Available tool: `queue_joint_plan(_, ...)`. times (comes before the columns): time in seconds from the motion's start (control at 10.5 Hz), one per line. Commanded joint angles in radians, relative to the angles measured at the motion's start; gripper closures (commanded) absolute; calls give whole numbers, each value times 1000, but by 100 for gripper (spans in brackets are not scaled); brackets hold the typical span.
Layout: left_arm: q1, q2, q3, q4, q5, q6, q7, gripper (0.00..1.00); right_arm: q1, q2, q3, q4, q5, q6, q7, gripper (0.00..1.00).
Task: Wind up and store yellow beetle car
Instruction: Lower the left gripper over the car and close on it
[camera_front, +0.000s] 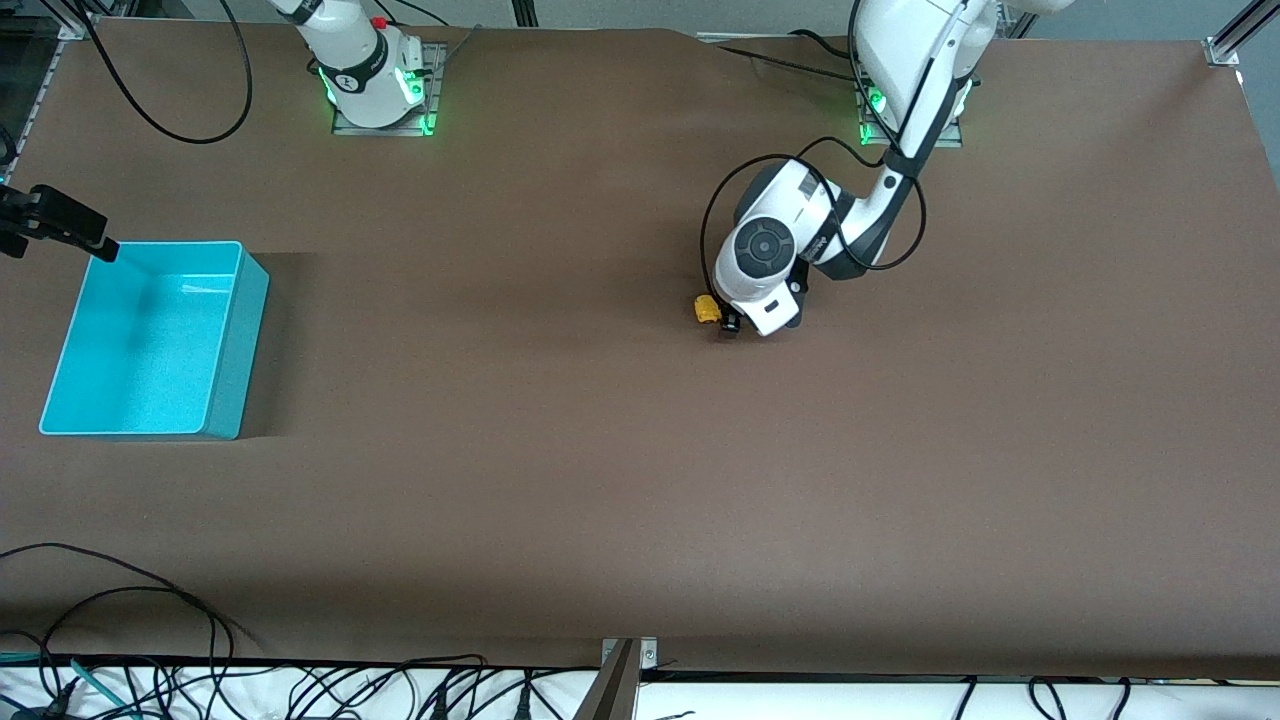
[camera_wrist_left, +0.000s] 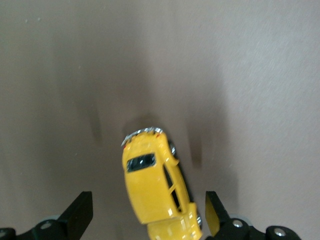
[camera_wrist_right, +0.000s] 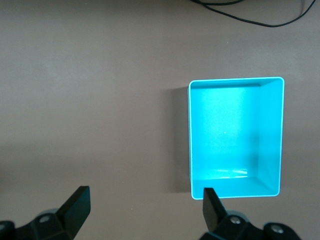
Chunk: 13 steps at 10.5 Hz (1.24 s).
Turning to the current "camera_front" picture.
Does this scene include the turquoise plastic bin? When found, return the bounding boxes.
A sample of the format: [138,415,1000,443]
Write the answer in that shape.
[38,240,271,441]

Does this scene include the brown table mat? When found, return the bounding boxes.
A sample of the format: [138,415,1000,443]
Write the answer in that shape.
[0,18,1280,681]

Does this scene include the grey metal beam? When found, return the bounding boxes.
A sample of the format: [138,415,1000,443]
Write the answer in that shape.
[572,640,641,720]

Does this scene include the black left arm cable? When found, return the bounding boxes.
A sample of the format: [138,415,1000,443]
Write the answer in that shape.
[700,0,928,291]

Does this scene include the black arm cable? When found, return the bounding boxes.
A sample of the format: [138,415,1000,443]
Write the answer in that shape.
[700,0,928,291]
[75,0,253,144]

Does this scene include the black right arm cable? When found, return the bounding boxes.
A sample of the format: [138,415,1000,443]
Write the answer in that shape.
[75,0,253,144]

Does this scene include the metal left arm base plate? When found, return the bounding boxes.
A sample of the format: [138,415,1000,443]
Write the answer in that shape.
[855,55,966,149]

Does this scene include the black base supply cable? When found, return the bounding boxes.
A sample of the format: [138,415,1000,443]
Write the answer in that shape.
[715,43,863,83]
[790,28,857,59]
[375,0,451,26]

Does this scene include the long black looped cable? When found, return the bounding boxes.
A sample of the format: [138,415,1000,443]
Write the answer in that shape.
[0,543,238,666]

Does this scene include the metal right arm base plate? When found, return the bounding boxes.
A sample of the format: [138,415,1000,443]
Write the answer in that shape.
[332,42,446,137]

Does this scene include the teal cable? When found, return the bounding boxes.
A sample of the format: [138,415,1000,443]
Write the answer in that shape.
[0,650,136,720]

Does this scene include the aluminium frame profile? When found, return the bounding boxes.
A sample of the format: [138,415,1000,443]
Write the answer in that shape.
[1205,0,1280,66]

